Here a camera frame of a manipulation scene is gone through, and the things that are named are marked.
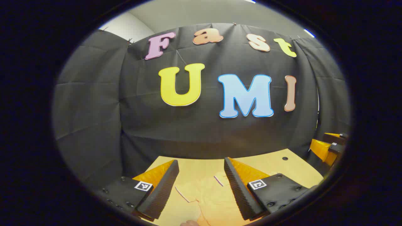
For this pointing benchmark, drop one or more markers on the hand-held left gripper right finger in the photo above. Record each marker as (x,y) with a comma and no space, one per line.
(237,188)

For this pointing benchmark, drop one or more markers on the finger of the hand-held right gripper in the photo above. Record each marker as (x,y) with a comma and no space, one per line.
(336,138)
(322,150)

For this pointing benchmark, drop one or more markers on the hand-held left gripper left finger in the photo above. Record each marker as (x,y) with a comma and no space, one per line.
(163,188)

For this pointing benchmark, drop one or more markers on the orange T-shirt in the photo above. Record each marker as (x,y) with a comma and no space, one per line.
(213,201)

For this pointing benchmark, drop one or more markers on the black backdrop cloth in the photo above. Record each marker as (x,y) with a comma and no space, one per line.
(188,131)

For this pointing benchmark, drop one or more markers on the ceiling light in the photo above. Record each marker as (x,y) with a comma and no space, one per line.
(250,1)
(309,33)

